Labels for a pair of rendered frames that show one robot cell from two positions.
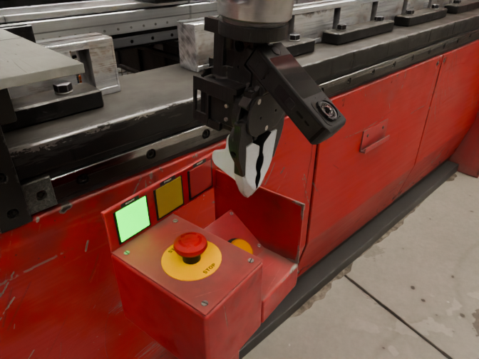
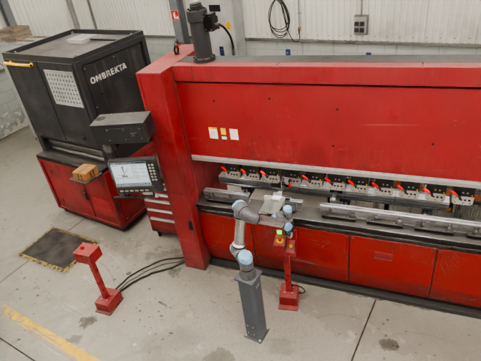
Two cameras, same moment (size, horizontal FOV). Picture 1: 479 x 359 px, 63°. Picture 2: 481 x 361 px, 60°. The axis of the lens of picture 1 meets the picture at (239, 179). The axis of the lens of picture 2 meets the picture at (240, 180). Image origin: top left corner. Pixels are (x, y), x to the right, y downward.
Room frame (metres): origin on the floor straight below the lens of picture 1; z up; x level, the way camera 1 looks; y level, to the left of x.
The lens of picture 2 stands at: (-0.92, -2.56, 3.33)
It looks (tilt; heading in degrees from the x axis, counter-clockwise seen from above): 33 degrees down; 70
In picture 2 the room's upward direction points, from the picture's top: 8 degrees counter-clockwise
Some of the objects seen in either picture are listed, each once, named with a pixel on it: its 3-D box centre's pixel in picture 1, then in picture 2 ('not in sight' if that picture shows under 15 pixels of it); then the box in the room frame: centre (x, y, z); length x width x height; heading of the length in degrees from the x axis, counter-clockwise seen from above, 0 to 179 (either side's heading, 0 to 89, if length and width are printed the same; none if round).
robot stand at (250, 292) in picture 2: not in sight; (253, 305); (-0.08, -0.17, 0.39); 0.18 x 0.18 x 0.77; 34
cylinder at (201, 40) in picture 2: not in sight; (208, 31); (0.27, 0.89, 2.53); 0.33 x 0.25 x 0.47; 134
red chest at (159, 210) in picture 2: not in sight; (172, 198); (-0.24, 1.74, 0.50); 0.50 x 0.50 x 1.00; 44
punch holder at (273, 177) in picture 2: not in sight; (273, 172); (0.52, 0.43, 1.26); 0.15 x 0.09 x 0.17; 134
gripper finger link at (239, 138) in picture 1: (245, 139); not in sight; (0.40, -0.01, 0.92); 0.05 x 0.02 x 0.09; 142
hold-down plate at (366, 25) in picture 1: (360, 30); (384, 223); (1.19, -0.35, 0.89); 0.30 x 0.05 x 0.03; 134
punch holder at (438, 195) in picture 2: not in sight; (435, 190); (1.49, -0.58, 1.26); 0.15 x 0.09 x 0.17; 134
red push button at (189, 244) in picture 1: (191, 251); not in sight; (0.35, 0.06, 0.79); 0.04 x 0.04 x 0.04
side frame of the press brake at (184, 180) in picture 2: not in sight; (194, 164); (0.00, 1.24, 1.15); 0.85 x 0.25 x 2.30; 44
